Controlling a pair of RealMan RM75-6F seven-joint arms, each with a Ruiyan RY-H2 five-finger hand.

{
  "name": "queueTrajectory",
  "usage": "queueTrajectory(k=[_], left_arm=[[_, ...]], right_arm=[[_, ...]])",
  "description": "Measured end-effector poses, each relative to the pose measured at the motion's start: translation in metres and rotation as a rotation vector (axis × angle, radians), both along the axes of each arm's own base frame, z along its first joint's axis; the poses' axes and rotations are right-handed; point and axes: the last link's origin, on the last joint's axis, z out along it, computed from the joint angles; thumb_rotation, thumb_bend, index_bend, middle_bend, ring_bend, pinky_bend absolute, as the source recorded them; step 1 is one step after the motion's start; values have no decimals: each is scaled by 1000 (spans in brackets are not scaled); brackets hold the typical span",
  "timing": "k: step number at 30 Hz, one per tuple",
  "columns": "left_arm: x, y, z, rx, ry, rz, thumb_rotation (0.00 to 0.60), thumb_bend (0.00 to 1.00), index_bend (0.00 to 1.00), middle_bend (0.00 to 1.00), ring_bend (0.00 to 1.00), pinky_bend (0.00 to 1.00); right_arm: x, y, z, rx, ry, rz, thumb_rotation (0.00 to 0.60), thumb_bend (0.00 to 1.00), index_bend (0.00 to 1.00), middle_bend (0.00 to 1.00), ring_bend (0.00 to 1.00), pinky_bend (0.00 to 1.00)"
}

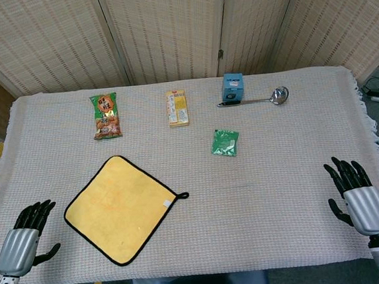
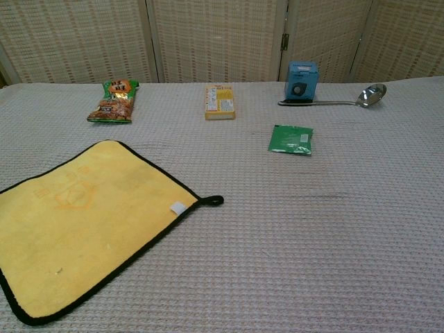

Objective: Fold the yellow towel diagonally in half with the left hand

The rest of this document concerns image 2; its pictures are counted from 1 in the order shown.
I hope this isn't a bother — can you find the yellow cloth with black trim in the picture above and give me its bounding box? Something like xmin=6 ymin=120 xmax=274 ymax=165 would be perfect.
xmin=0 ymin=139 xmax=225 ymax=327

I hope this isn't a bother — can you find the yellow cardboard box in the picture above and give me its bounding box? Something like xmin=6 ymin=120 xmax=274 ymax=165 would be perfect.
xmin=204 ymin=85 xmax=237 ymax=121

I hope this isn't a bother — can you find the green foil sachet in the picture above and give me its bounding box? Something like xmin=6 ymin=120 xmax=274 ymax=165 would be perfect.
xmin=267 ymin=124 xmax=314 ymax=156

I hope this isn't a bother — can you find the grey waffle tablecloth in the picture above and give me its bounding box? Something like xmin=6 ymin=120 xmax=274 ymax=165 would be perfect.
xmin=0 ymin=76 xmax=444 ymax=333

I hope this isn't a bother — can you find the blue cube box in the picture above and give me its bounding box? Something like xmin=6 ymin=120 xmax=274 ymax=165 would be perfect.
xmin=284 ymin=60 xmax=319 ymax=101

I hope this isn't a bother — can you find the green snack bag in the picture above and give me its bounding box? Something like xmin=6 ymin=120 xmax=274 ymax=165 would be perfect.
xmin=86 ymin=78 xmax=140 ymax=124

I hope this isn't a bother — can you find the woven folding screen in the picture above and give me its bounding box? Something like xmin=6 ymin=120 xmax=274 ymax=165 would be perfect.
xmin=0 ymin=0 xmax=444 ymax=85

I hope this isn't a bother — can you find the steel ladle black handle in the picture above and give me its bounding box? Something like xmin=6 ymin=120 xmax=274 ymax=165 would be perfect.
xmin=277 ymin=83 xmax=388 ymax=108

